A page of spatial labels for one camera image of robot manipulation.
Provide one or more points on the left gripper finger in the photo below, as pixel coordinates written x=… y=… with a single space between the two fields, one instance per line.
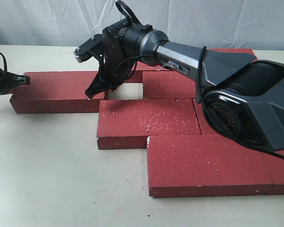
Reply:
x=16 y=80

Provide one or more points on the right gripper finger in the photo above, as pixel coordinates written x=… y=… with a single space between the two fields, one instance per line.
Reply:
x=97 y=86

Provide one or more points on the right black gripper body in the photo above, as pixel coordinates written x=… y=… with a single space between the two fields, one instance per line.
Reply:
x=114 y=71

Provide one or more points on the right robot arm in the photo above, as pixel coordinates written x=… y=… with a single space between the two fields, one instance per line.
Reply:
x=242 y=97

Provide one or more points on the hidden lower right red brick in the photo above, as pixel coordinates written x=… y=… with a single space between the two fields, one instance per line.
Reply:
x=203 y=125

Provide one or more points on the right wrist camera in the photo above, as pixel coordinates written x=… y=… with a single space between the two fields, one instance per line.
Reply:
x=94 y=47

